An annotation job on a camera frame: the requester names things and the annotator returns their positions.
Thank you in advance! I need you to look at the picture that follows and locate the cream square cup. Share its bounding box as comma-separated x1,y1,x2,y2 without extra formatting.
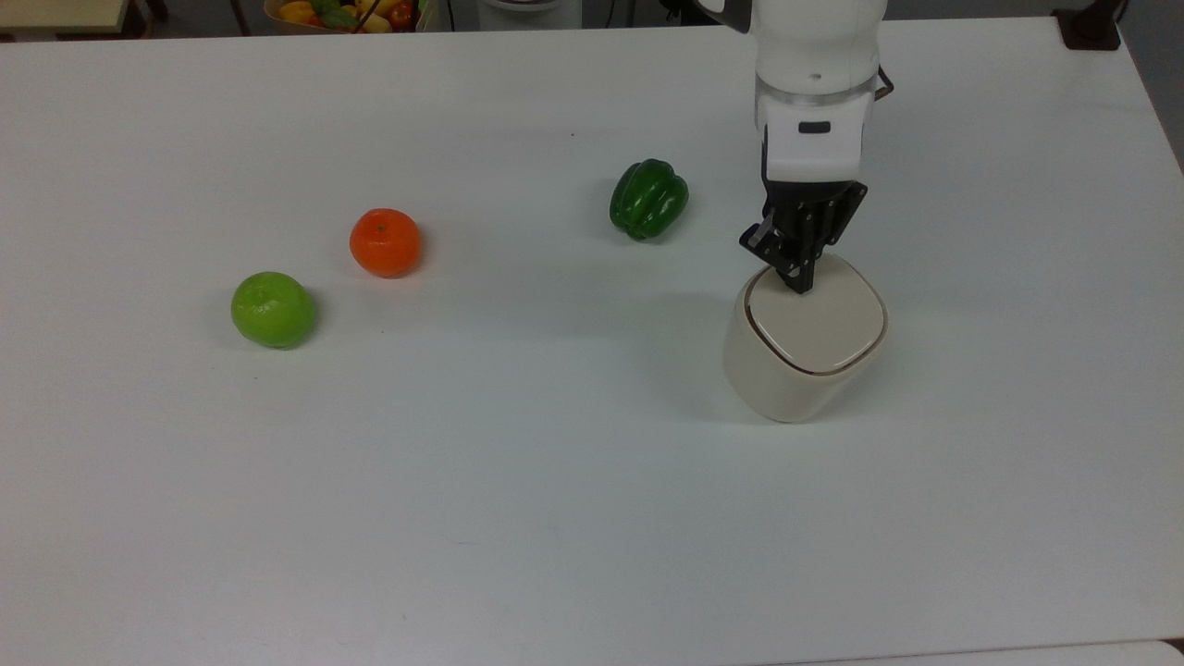
722,264,889,426

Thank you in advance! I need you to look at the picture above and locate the cream garbage bin lid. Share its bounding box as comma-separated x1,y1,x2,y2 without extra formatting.
745,251,890,377

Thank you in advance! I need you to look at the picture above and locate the light wooden table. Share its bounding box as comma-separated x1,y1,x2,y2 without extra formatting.
0,0,154,43

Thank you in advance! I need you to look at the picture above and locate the green toy bell pepper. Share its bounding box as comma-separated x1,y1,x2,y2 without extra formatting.
608,157,691,243

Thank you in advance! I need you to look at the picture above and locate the basket of toy fruit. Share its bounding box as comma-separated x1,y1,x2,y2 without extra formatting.
263,0,432,36

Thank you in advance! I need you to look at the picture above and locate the black clamp mount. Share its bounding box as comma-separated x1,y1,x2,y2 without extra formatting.
1054,0,1127,53

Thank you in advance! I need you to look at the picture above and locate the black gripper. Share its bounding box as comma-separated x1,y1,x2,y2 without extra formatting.
738,179,870,296

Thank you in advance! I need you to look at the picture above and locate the orange toy fruit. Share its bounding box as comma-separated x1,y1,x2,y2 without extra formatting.
348,206,425,279

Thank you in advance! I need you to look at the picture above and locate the light green toy apple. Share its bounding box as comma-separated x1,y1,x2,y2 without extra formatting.
229,270,319,352

